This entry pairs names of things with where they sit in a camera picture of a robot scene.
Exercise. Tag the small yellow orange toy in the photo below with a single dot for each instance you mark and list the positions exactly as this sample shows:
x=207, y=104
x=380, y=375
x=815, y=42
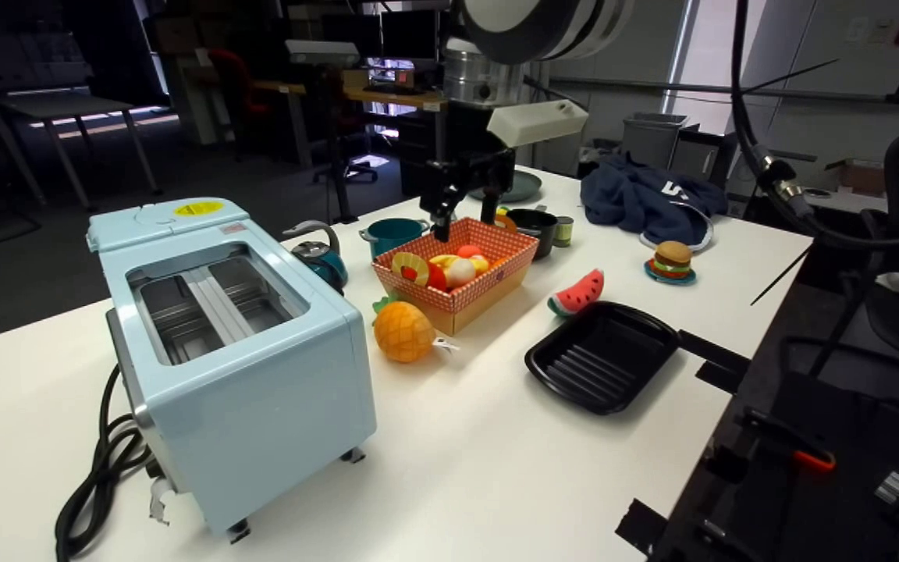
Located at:
x=497, y=221

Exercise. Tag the orange plush toy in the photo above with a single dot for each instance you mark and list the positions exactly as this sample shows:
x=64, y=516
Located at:
x=478, y=261

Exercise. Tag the peach half plush toy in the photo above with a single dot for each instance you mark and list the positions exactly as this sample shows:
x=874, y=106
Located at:
x=410, y=269

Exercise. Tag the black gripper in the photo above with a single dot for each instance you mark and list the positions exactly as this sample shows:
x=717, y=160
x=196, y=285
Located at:
x=469, y=158

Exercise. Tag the background monitor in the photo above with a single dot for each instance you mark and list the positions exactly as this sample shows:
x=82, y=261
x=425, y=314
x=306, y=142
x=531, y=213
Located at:
x=390, y=72

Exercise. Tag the orange checkered cardboard box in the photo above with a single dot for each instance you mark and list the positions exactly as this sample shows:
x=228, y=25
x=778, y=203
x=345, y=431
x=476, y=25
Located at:
x=469, y=297

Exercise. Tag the black table clamp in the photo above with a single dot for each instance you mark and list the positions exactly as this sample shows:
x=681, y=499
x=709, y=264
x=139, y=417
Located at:
x=645, y=525

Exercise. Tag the background bench table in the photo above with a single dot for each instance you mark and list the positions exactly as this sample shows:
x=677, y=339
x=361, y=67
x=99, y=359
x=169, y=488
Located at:
x=77, y=110

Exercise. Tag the light blue toaster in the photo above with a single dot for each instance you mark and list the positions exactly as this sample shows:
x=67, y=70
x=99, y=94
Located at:
x=263, y=406

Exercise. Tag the teal toy pot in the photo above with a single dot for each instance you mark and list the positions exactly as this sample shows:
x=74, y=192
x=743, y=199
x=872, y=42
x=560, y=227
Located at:
x=390, y=235

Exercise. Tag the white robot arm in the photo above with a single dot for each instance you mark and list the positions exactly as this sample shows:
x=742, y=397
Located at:
x=531, y=25

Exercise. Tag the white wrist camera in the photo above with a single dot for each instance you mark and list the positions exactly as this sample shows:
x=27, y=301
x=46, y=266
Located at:
x=538, y=120

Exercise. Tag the black bowl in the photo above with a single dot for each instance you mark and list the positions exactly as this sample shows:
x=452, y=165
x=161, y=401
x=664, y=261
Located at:
x=531, y=221

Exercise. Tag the toy burger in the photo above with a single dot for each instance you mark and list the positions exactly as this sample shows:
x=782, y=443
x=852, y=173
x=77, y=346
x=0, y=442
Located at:
x=671, y=257

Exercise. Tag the grey box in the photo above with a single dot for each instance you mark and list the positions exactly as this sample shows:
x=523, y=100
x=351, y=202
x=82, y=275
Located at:
x=658, y=142

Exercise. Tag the small green toy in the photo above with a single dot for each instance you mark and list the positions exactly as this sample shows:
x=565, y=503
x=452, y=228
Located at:
x=563, y=231

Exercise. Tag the dark blue cloth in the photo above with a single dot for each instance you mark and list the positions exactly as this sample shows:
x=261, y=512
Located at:
x=626, y=203

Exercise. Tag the grey curtain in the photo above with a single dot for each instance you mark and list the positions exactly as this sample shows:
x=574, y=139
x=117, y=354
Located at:
x=531, y=79

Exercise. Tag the black grill pan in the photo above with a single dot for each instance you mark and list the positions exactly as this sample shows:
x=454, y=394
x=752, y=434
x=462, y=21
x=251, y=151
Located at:
x=601, y=359

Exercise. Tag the red plush toy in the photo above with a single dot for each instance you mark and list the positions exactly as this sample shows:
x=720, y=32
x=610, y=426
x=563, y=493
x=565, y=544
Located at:
x=437, y=280

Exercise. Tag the silver metal bowl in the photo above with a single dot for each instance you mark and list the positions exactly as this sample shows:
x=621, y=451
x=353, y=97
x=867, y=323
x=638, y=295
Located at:
x=702, y=235

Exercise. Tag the wooden background desk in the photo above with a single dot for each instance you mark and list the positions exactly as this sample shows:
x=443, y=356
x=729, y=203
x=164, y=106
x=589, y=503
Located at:
x=407, y=100

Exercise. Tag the watermelon slice toy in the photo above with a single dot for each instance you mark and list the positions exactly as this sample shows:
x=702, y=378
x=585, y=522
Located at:
x=580, y=295

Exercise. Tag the toy squishy pineapple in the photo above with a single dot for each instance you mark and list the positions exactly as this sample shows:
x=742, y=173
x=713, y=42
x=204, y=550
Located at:
x=405, y=332

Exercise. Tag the pale yellow plush toy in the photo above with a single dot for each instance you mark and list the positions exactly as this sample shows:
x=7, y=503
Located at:
x=456, y=272

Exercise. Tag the teal toy kettle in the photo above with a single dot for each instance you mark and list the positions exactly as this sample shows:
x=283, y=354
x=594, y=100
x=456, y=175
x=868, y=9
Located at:
x=323, y=266

